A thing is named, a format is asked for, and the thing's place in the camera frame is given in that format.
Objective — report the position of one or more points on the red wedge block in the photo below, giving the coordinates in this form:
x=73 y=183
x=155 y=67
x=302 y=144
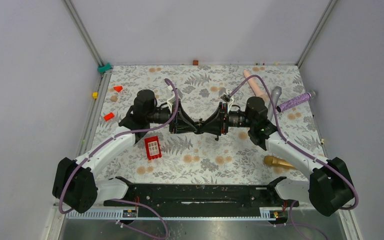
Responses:
x=118 y=88

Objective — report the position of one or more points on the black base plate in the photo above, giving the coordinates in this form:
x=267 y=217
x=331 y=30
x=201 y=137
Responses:
x=196 y=200

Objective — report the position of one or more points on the aluminium frame rail right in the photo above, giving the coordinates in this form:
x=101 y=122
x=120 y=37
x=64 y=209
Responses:
x=317 y=30

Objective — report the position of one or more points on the yellow cube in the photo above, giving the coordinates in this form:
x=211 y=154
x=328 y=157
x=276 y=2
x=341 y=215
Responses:
x=95 y=95

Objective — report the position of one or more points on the pink microphone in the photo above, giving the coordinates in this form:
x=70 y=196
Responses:
x=258 y=92

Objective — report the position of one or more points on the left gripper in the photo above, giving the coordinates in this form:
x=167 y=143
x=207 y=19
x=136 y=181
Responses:
x=176 y=123

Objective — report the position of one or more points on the teal block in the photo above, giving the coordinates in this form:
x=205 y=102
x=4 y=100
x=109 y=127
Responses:
x=104 y=68

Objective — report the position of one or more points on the red tray with tiles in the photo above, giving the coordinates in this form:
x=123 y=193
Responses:
x=153 y=148

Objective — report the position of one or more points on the gold microphone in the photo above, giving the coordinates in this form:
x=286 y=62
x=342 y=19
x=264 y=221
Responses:
x=273 y=161

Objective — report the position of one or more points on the floral table mat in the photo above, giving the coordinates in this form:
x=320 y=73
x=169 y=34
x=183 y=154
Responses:
x=190 y=158

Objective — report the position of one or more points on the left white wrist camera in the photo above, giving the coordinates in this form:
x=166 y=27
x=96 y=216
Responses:
x=174 y=99

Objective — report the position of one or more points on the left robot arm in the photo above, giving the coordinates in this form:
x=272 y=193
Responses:
x=75 y=185

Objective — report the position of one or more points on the purple glitter microphone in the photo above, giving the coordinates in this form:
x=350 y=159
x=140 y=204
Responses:
x=295 y=101

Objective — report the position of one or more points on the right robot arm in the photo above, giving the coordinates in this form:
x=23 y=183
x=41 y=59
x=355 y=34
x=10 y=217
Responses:
x=328 y=187

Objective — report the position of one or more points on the black earbuds charging case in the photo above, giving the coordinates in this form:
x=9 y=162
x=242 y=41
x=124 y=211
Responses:
x=197 y=126

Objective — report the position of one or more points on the silver microphone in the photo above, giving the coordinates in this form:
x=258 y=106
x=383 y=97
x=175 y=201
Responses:
x=275 y=95

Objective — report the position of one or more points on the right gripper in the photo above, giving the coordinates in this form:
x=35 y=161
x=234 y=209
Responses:
x=218 y=124

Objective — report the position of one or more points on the red small block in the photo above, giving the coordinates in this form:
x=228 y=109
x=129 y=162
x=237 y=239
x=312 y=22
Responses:
x=109 y=116

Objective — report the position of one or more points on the aluminium frame rail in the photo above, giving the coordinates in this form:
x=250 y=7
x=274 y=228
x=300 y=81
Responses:
x=71 y=9
x=317 y=30

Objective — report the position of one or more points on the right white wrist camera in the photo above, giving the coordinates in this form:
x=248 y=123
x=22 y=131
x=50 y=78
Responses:
x=224 y=95

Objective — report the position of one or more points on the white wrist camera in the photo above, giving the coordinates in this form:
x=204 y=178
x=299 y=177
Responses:
x=174 y=99
x=224 y=95

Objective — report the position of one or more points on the aluminium frame rail left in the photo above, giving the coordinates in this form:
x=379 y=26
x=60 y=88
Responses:
x=71 y=9

